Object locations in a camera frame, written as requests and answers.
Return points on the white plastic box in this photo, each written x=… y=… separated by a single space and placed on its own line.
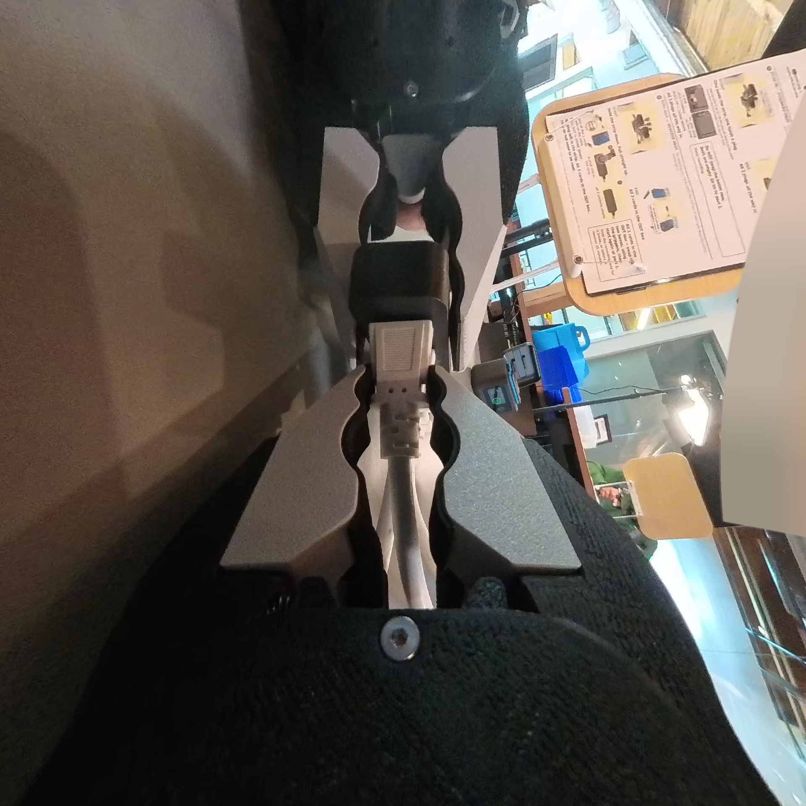
x=585 y=425

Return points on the light blue plastic case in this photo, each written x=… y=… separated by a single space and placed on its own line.
x=567 y=337

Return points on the white instruction sheet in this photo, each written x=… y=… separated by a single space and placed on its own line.
x=661 y=176

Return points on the dark blue bin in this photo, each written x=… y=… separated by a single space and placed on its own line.
x=560 y=374

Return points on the person's left hand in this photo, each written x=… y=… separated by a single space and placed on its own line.
x=412 y=215

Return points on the bare plywood board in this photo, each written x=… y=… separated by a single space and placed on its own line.
x=667 y=497

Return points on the framed tag picture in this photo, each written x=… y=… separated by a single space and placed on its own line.
x=603 y=428

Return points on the black power strip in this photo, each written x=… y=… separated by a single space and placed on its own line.
x=400 y=277

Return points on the white board stand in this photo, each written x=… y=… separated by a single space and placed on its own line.
x=522 y=277

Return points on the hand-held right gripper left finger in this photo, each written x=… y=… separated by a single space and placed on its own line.
x=296 y=504

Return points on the studio light on stand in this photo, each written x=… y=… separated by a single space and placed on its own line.
x=629 y=396

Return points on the brown-edged desk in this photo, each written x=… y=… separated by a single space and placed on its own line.
x=576 y=441

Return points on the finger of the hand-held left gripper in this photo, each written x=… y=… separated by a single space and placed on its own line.
x=475 y=189
x=340 y=182

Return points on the glass partition window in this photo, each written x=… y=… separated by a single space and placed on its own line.
x=661 y=365

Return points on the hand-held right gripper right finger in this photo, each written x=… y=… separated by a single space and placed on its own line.
x=504 y=504

